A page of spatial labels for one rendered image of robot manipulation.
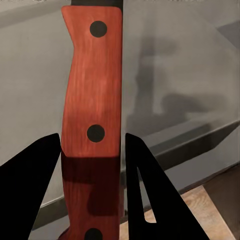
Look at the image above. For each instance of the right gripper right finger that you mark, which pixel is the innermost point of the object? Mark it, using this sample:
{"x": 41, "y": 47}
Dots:
{"x": 174, "y": 220}

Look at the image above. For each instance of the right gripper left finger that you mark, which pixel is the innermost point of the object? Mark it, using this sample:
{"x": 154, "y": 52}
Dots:
{"x": 23, "y": 183}

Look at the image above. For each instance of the drop in sink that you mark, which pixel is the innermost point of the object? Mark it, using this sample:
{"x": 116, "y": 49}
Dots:
{"x": 180, "y": 78}

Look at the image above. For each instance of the parer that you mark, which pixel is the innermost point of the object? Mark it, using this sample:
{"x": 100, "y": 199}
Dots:
{"x": 92, "y": 120}

